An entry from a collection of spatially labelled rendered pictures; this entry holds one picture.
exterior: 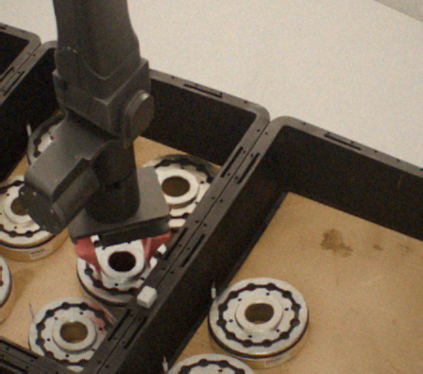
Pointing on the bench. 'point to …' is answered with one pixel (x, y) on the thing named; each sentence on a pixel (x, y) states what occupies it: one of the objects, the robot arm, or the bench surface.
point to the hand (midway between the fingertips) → (121, 258)
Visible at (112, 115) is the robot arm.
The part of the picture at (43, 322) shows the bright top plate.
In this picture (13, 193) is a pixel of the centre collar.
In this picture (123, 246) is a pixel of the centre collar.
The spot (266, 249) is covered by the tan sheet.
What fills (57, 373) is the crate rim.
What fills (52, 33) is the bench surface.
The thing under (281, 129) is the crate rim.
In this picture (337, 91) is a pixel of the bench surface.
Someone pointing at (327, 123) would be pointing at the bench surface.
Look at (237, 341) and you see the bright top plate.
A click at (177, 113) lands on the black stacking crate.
